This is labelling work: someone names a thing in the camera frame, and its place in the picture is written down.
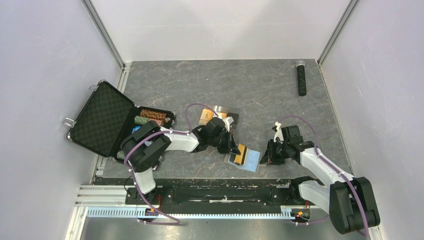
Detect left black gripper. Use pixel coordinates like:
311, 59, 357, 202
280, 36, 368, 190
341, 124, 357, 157
208, 129, 241, 156

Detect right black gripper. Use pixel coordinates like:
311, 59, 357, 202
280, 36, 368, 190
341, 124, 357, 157
260, 139, 290, 166

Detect grey card holder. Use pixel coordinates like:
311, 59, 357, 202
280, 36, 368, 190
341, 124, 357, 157
224, 144, 262, 173

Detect gold striped credit card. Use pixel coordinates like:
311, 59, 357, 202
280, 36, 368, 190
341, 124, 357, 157
230, 143, 249, 166

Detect clear plastic card box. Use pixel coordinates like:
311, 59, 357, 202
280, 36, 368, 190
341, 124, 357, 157
198, 105, 241, 130

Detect black glitter microphone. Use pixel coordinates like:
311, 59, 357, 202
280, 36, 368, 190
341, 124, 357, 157
295, 60, 307, 97

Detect orange credit cards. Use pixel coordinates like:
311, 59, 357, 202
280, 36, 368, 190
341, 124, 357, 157
198, 108, 228, 125

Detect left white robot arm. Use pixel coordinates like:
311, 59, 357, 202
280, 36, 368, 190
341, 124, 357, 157
120, 116, 241, 204

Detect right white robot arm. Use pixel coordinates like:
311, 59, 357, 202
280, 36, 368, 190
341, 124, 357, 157
260, 122, 381, 235

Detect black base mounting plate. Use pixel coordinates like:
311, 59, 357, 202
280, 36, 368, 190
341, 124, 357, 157
144, 178, 314, 214

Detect black poker chip case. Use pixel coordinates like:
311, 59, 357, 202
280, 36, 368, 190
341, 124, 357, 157
67, 80, 176, 163

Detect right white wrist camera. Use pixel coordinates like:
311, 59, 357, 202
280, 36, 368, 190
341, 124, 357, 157
272, 121, 284, 143

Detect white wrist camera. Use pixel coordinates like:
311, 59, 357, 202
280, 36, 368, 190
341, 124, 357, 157
272, 121, 284, 143
222, 116, 234, 132

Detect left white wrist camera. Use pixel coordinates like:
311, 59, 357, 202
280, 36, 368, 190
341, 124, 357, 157
222, 116, 234, 132

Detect slotted cable duct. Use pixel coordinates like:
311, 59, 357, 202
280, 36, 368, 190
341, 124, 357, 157
86, 205, 327, 220

